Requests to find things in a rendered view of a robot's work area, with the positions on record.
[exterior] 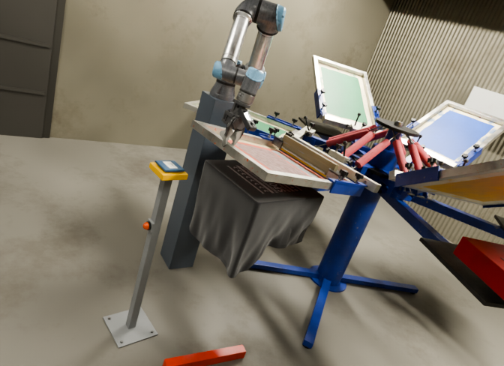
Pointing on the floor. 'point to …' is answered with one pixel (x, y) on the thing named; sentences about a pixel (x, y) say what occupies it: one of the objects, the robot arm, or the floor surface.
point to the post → (134, 334)
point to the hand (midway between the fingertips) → (229, 145)
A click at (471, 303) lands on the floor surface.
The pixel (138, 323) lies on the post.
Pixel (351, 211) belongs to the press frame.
